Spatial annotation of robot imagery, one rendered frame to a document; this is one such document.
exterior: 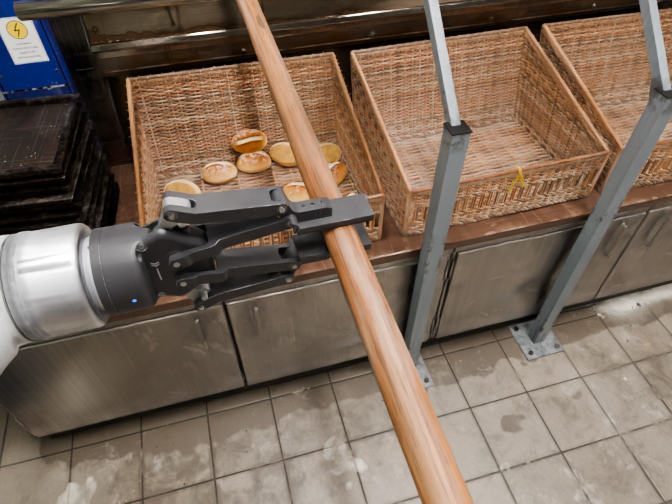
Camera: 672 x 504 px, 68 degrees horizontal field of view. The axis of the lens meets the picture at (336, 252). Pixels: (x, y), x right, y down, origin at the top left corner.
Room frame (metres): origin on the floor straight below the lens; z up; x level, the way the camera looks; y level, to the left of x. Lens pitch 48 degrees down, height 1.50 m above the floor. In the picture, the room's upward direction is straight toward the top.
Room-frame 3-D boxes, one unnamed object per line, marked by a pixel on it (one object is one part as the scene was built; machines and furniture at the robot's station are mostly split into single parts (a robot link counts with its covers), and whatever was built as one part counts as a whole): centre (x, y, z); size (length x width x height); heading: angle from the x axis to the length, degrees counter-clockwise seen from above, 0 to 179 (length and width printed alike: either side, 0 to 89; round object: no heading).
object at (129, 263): (0.28, 0.15, 1.18); 0.09 x 0.07 x 0.08; 106
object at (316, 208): (0.32, 0.03, 1.21); 0.05 x 0.01 x 0.03; 106
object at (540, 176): (1.19, -0.37, 0.72); 0.56 x 0.49 x 0.28; 106
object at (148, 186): (1.03, 0.21, 0.72); 0.56 x 0.49 x 0.28; 105
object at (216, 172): (1.11, 0.33, 0.62); 0.10 x 0.07 x 0.05; 101
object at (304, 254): (0.33, 0.00, 1.16); 0.07 x 0.03 x 0.01; 106
